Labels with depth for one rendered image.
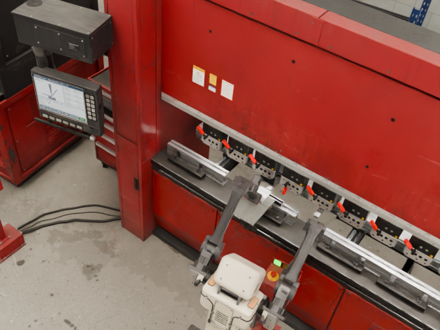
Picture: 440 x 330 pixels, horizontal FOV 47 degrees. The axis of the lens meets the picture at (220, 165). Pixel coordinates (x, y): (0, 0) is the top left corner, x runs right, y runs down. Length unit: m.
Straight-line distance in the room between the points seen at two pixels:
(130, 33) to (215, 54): 0.49
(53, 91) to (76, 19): 0.50
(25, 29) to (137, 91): 0.71
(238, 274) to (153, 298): 1.59
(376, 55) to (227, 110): 1.03
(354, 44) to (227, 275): 1.22
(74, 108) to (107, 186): 1.56
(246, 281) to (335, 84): 1.04
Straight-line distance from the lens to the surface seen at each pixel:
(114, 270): 4.11
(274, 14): 2.58
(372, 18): 2.57
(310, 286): 3.45
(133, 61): 3.09
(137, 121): 3.34
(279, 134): 2.92
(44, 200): 4.66
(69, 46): 3.02
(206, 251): 2.65
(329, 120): 2.70
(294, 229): 3.32
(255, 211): 3.20
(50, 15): 3.09
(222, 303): 2.54
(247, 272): 2.45
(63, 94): 3.24
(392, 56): 2.38
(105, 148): 4.53
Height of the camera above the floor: 3.40
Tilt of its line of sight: 44 degrees down
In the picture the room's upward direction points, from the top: 7 degrees clockwise
